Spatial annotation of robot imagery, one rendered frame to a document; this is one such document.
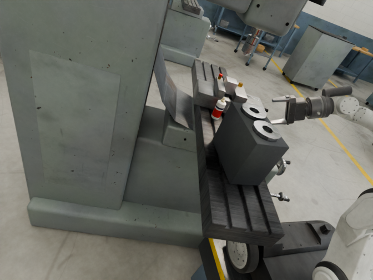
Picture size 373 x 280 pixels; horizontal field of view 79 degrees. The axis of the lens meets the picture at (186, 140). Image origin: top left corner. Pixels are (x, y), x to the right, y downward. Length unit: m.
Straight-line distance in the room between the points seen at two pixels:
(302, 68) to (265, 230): 4.98
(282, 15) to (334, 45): 4.73
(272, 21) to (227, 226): 0.72
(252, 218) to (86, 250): 1.08
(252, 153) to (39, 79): 0.78
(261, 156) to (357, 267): 0.56
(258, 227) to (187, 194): 0.74
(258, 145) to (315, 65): 5.05
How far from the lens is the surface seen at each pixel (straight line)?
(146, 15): 0.79
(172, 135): 1.06
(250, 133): 0.70
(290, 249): 1.25
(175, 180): 1.31
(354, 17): 9.20
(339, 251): 1.12
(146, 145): 1.13
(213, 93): 1.11
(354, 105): 1.04
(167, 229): 1.47
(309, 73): 5.70
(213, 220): 0.67
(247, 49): 1.07
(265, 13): 0.96
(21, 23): 0.93
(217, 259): 1.26
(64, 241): 1.60
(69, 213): 1.46
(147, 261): 1.57
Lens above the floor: 1.44
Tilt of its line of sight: 37 degrees down
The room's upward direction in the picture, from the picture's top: 22 degrees clockwise
